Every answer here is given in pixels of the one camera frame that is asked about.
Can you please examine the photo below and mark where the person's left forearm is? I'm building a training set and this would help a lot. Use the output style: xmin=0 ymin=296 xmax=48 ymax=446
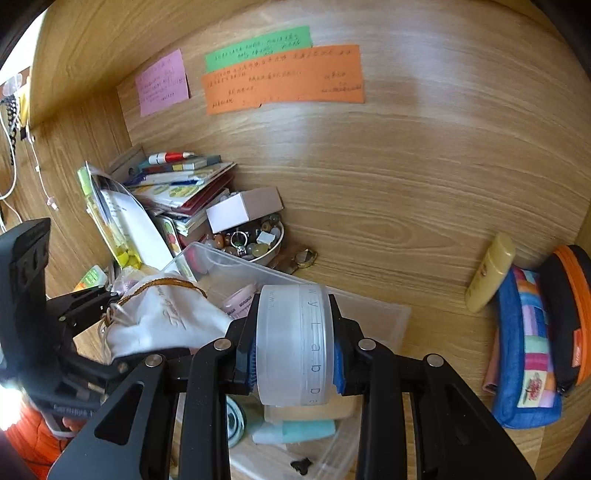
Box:
xmin=0 ymin=392 xmax=70 ymax=467

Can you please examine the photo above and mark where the small white cardboard box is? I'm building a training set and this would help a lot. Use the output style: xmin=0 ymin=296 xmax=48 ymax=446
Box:
xmin=206 ymin=187 xmax=284 ymax=234

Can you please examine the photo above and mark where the stack of books and notebooks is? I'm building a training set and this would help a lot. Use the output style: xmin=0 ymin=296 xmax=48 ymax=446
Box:
xmin=122 ymin=159 xmax=238 ymax=259

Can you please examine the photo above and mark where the white cable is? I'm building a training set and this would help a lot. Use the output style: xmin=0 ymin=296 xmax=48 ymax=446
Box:
xmin=0 ymin=99 xmax=21 ymax=201
xmin=25 ymin=124 xmax=60 ymax=210

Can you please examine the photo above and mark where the white drawstring pouch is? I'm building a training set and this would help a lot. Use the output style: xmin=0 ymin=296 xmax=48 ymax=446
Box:
xmin=99 ymin=272 xmax=234 ymax=365

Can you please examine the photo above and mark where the white yellow grey pen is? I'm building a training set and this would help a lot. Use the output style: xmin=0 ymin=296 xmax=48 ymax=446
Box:
xmin=141 ymin=156 xmax=223 ymax=175

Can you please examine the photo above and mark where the wooden desktop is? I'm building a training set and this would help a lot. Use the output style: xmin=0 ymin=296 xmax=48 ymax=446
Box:
xmin=69 ymin=240 xmax=583 ymax=480

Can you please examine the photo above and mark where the green white tube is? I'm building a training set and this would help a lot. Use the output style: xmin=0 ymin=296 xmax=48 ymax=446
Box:
xmin=74 ymin=265 xmax=109 ymax=291

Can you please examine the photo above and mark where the orange paper note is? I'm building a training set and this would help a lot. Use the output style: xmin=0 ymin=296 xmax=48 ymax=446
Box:
xmin=202 ymin=45 xmax=366 ymax=116

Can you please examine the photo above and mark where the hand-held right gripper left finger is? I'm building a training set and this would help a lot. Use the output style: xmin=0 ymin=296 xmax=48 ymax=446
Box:
xmin=46 ymin=295 xmax=262 ymax=480

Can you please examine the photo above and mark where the frosted white jar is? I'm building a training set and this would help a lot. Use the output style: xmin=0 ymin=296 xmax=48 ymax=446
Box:
xmin=256 ymin=284 xmax=334 ymax=407

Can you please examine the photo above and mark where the yellow sunscreen bottle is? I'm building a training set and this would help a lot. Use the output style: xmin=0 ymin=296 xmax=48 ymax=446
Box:
xmin=464 ymin=232 xmax=516 ymax=313

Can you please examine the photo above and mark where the red white pen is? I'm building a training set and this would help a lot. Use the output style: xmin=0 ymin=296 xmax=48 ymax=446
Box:
xmin=148 ymin=151 xmax=204 ymax=165

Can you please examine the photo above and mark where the gold ring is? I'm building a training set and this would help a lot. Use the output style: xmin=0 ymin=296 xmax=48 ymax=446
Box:
xmin=277 ymin=247 xmax=318 ymax=275

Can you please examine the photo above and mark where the blue patchwork pouch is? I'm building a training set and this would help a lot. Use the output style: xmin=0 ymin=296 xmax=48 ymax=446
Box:
xmin=492 ymin=265 xmax=564 ymax=428

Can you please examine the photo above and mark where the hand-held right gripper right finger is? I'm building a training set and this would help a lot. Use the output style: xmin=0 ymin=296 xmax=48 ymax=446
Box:
xmin=328 ymin=295 xmax=536 ymax=480

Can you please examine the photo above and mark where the pile of stone beads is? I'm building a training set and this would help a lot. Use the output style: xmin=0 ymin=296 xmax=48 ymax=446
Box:
xmin=205 ymin=215 xmax=282 ymax=259

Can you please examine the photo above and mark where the black case orange zipper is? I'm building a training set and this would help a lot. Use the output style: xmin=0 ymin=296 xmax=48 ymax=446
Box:
xmin=538 ymin=244 xmax=591 ymax=398

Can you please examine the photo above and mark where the fruit sticker sheet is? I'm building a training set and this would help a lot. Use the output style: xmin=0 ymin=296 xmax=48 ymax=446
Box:
xmin=159 ymin=215 xmax=185 ymax=257

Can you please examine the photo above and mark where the green paper note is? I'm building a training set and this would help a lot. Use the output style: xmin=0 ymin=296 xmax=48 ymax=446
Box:
xmin=204 ymin=26 xmax=314 ymax=72

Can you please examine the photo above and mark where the grey box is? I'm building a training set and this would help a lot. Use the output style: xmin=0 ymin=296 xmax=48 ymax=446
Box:
xmin=108 ymin=143 xmax=148 ymax=183

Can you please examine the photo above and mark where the yellow liquid bottle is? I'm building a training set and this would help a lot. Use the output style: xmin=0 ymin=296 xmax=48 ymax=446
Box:
xmin=76 ymin=161 xmax=141 ymax=271

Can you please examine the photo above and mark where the clear plastic storage bin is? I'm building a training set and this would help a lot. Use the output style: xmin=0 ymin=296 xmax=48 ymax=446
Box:
xmin=164 ymin=242 xmax=411 ymax=480

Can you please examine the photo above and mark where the white paper sheet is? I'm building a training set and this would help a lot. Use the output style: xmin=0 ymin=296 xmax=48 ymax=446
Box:
xmin=99 ymin=187 xmax=174 ymax=268

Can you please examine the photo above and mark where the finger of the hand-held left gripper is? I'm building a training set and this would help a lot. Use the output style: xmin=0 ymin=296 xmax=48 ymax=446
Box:
xmin=46 ymin=286 xmax=114 ymax=344
xmin=69 ymin=355 xmax=132 ymax=391

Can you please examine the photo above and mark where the white bowl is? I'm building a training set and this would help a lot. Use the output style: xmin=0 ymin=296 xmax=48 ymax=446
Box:
xmin=203 ymin=217 xmax=286 ymax=265

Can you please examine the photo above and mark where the pink paper note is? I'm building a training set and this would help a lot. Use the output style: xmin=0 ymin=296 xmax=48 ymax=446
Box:
xmin=135 ymin=49 xmax=190 ymax=117

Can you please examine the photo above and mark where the black white dotted item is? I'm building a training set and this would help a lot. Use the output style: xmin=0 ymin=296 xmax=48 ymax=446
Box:
xmin=0 ymin=92 xmax=24 ymax=139

